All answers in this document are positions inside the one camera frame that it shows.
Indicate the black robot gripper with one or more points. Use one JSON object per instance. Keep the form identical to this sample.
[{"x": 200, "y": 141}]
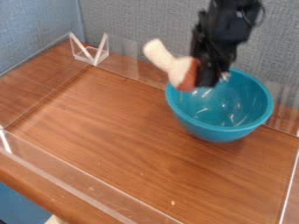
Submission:
[{"x": 224, "y": 26}]

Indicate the brown and white toy mushroom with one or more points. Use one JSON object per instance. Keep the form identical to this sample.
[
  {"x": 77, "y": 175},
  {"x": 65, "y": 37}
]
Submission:
[{"x": 180, "y": 68}]

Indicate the blue plastic bowl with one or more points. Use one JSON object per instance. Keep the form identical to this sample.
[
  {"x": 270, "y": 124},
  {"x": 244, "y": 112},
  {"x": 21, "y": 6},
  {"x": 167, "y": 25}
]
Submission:
[{"x": 223, "y": 113}]

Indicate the clear acrylic back barrier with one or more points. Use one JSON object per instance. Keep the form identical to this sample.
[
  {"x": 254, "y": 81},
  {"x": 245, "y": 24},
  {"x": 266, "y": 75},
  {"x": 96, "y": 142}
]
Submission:
[{"x": 284, "y": 118}]

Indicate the clear acrylic barrier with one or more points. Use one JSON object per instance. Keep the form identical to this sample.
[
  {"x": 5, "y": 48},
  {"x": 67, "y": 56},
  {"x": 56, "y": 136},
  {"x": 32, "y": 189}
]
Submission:
[
  {"x": 284, "y": 118},
  {"x": 96, "y": 192}
]

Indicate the clear acrylic front barrier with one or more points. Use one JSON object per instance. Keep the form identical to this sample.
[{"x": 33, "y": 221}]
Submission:
[{"x": 96, "y": 192}]

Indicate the clear acrylic corner bracket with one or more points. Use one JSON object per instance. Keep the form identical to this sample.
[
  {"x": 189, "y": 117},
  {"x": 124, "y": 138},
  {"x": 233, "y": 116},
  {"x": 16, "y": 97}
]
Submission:
[{"x": 89, "y": 54}]

